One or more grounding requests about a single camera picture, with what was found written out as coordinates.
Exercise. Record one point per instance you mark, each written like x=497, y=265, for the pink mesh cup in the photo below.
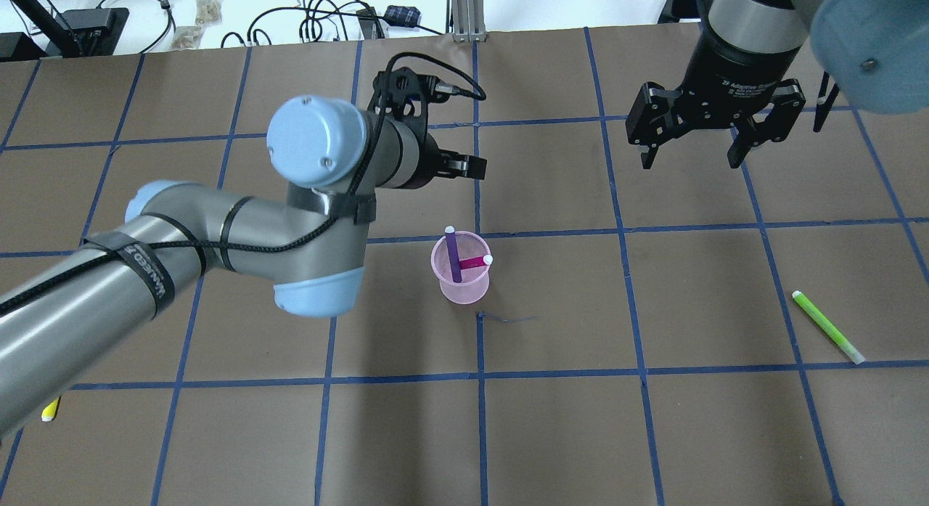
x=475, y=282

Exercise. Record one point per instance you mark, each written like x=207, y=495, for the aluminium frame post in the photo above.
x=466, y=21

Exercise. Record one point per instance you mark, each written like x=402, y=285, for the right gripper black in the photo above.
x=728, y=87

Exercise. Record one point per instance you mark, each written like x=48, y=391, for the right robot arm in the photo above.
x=873, y=52

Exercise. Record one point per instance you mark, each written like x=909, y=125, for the pink pen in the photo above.
x=476, y=262

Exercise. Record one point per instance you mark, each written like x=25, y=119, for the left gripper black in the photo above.
x=423, y=164

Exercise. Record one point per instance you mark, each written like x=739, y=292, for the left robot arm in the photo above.
x=333, y=156

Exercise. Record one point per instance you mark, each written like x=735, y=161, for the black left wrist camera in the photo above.
x=406, y=96

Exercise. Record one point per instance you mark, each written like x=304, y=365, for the purple pen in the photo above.
x=453, y=254

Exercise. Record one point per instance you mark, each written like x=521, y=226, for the green pen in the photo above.
x=828, y=328

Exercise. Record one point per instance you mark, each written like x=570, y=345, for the yellow pen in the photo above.
x=50, y=411

